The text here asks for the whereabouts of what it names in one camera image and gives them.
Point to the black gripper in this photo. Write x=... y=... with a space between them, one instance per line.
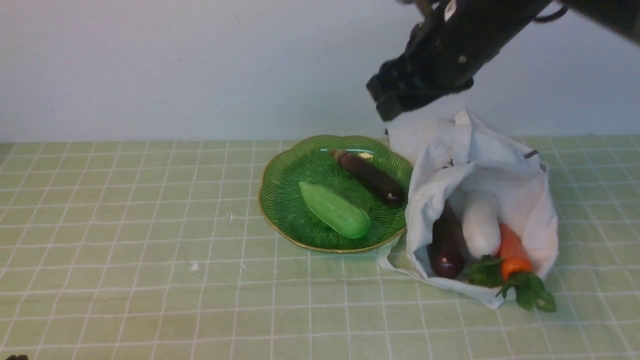
x=408 y=82

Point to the long dark eggplant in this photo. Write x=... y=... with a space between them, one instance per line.
x=381 y=184

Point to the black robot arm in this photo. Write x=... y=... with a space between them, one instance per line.
x=458 y=37

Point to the white cloth bag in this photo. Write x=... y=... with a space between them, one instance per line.
x=454 y=156

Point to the green glass plate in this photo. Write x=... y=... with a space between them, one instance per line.
x=307 y=174

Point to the white radish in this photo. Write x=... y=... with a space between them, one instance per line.
x=480 y=224

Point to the green cucumber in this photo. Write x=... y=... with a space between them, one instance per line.
x=335 y=211

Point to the small purple eggplant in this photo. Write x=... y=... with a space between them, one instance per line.
x=446 y=255

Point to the orange carrot with leaves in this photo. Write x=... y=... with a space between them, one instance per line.
x=517 y=273

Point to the green and white checkered tablecloth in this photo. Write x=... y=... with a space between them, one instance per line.
x=158 y=251

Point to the dark object at bottom-left corner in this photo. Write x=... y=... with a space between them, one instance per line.
x=18 y=357

